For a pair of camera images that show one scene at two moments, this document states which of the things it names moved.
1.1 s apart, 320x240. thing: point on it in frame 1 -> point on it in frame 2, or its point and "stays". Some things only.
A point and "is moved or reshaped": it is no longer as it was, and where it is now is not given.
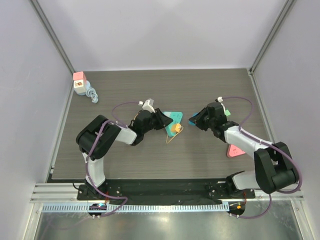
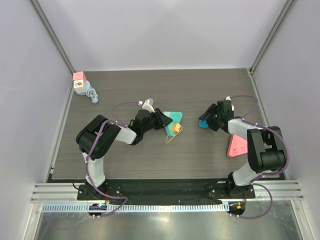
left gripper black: (162, 120) stays
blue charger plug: (191, 123) is moved or reshaped
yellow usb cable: (169, 141) stays
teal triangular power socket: (176, 116) stays
